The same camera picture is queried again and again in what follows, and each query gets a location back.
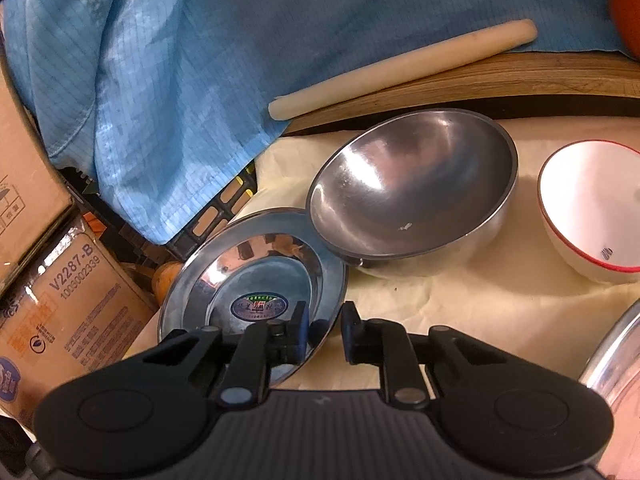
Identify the orange object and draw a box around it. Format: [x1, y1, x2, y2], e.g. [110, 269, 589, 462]
[152, 261, 184, 307]

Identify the cream rolling pin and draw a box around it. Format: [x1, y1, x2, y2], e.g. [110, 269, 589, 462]
[267, 18, 538, 122]

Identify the red tomato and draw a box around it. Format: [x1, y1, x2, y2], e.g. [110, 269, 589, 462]
[607, 0, 640, 56]

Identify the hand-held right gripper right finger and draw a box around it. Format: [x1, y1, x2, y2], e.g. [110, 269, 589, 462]
[341, 301, 501, 407]

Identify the wooden cutting board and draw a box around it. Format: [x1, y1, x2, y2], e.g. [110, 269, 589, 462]
[282, 50, 640, 136]

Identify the plain cardboard box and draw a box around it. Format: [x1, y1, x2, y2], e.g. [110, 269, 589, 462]
[0, 60, 76, 281]

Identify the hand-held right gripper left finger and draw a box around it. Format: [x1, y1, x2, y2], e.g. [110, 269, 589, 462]
[142, 300, 309, 407]

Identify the white bowl with red rim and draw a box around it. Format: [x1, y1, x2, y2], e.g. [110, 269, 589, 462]
[537, 140, 640, 285]

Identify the steel bowl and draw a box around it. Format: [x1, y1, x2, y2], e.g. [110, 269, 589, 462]
[305, 108, 519, 278]

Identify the black plastic crate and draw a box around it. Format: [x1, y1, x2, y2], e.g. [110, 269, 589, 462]
[60, 160, 262, 266]

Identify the steel plate with sticker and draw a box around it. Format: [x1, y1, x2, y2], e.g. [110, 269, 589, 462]
[156, 207, 348, 388]

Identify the light blue gridded garment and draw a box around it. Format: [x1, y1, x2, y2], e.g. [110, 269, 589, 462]
[2, 0, 286, 246]

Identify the printed cardboard box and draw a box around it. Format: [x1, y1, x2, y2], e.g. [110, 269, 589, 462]
[0, 210, 157, 431]

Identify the blue cloth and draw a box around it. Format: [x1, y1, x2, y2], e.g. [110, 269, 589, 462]
[185, 0, 636, 91]

